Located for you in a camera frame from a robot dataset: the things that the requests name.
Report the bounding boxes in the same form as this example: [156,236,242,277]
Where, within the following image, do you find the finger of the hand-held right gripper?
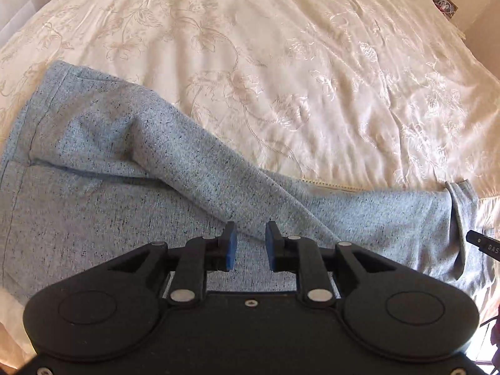
[466,230,500,262]

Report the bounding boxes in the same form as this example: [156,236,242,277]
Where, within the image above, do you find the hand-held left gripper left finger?
[106,221,238,308]

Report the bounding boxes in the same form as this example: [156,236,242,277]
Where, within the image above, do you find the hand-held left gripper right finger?
[265,221,398,309]

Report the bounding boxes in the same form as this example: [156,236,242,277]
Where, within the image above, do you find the light blue speckled pants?
[0,60,496,309]

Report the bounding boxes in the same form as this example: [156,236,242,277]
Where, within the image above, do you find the cream embroidered bedspread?
[0,0,500,360]

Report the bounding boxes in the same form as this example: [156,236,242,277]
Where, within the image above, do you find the wooden picture frame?
[433,0,459,19]

